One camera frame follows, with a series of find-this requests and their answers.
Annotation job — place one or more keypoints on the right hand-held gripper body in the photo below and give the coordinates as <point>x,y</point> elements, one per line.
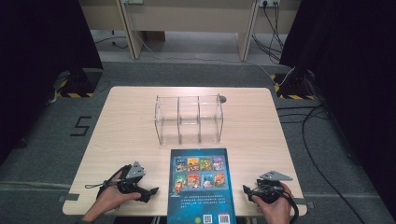
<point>270,190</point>

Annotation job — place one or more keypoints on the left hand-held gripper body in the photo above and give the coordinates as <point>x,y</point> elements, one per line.
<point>134,171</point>

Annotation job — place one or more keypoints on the person's right hand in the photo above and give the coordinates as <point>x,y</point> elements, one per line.
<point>277,211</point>

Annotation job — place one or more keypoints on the person's left hand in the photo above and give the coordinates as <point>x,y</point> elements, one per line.
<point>109,196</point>

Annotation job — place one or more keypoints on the grey tape strip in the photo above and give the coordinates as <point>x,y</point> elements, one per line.
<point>69,197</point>
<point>305,203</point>

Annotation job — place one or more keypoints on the blue picture book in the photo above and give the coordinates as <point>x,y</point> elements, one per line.
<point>200,186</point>

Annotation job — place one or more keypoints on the clear acrylic divided rack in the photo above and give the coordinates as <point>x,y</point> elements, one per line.
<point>188,119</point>

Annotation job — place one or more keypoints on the black stand base striped tape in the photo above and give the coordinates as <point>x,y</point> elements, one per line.
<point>294,87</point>
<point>81,84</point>

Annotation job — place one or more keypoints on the black curtain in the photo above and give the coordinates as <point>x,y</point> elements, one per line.
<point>351,77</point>
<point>37,46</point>

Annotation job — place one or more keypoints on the beige background desk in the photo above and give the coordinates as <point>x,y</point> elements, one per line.
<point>193,15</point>

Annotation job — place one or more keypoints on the white wall socket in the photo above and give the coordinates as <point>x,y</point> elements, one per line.
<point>269,2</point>

